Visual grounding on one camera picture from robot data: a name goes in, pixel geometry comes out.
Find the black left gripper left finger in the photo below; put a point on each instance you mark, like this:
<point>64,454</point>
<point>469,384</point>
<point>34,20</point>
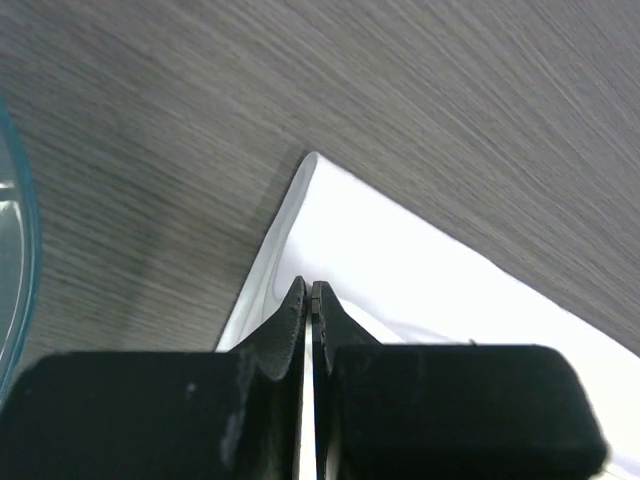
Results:
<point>163,415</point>

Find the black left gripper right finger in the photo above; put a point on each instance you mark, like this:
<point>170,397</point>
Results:
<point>444,411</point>

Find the white t-shirt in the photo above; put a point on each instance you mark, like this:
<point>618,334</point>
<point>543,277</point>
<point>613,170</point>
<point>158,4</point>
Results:
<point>405,281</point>

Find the blue transparent plastic bin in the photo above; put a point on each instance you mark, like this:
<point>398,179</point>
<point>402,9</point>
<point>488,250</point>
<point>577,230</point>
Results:
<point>21,249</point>

